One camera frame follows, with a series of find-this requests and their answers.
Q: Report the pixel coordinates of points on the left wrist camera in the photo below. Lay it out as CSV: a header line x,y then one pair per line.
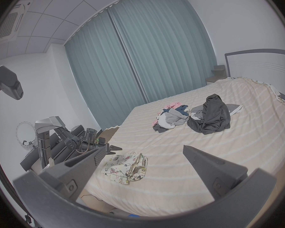
x,y
101,140

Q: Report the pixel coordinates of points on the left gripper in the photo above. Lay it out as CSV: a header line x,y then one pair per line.
x,y
102,148

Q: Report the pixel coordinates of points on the blue-green curtain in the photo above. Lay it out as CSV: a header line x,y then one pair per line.
x,y
102,75
166,44

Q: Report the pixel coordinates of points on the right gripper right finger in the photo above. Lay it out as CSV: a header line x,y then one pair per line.
x,y
205,173

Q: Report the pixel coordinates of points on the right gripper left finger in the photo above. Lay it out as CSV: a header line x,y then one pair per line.
x,y
82,173

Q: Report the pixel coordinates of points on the pile of clothes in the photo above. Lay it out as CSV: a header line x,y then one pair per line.
x,y
171,119

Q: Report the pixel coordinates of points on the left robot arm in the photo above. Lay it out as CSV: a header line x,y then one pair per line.
x,y
68,139

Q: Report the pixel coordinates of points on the grey bedside table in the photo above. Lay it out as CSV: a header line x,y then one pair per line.
x,y
216,76

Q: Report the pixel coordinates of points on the white printed pyjama top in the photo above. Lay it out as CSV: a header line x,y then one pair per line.
x,y
123,167

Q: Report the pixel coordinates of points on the grey garment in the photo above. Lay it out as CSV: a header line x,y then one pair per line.
x,y
235,108

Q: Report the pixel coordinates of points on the black garment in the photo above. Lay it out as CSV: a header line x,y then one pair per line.
x,y
213,117

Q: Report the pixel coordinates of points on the bed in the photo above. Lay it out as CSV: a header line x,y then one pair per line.
x,y
204,151

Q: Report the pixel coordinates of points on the white cassette air conditioner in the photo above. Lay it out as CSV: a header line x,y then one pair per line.
x,y
10,22

